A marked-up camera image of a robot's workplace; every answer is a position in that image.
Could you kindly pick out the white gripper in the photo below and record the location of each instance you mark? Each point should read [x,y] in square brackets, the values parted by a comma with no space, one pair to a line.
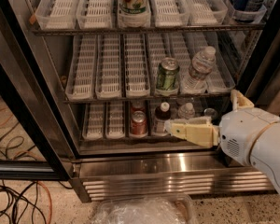
[243,133]

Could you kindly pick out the clear water bottle shelf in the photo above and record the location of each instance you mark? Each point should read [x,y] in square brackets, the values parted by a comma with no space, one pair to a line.
[186,111]
[201,66]

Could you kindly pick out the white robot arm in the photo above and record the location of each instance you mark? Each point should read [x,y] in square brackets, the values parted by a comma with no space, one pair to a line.
[265,153]

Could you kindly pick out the green soda can bottom shelf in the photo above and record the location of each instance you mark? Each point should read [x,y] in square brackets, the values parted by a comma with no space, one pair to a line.
[211,112]

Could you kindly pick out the green soda can shelf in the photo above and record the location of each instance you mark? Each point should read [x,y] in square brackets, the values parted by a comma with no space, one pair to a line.
[167,77]
[211,112]

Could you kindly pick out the clear water bottle bottom shelf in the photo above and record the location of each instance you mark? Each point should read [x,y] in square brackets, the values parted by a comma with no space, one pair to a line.
[186,111]

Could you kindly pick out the dark juice bottle white cap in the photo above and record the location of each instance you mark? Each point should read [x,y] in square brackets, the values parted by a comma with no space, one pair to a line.
[161,114]

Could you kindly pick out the right glass fridge door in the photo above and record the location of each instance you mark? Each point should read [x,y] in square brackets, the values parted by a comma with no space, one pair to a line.
[260,81]

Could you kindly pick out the glass fridge door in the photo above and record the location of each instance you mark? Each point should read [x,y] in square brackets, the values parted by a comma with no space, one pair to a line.
[260,81]
[32,90]

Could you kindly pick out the green soda can middle shelf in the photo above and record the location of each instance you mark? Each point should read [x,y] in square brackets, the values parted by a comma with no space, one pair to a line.
[167,77]

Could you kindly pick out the stainless steel fridge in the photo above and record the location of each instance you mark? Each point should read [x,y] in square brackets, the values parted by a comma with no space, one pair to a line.
[107,171]

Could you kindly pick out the large soda bottle top shelf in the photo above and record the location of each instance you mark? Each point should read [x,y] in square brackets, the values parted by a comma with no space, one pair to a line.
[133,13]

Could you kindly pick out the left glass fridge door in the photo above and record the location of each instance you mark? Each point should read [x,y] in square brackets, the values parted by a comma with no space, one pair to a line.
[32,90]

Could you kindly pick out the red soda can front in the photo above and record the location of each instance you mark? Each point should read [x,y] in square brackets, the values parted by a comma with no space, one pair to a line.
[138,125]

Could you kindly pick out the red soda can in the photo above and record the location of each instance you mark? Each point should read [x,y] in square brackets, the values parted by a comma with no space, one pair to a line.
[138,125]
[138,106]

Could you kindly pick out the red soda can rear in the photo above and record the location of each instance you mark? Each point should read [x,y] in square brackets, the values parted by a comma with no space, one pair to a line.
[138,106]

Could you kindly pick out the clear plastic bin with bags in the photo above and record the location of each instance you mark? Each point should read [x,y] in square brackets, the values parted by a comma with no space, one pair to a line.
[154,209]

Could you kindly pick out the top wire shelf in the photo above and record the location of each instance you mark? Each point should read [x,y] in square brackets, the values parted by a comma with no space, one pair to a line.
[152,30]

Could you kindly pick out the wire shelf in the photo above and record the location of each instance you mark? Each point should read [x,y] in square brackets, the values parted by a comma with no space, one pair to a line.
[152,30]
[134,140]
[153,97]

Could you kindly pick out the bottom wire shelf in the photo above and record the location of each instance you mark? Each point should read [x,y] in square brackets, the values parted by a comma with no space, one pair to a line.
[134,140]

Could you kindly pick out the middle wire shelf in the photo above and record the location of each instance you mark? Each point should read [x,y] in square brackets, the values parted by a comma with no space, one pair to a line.
[153,97]

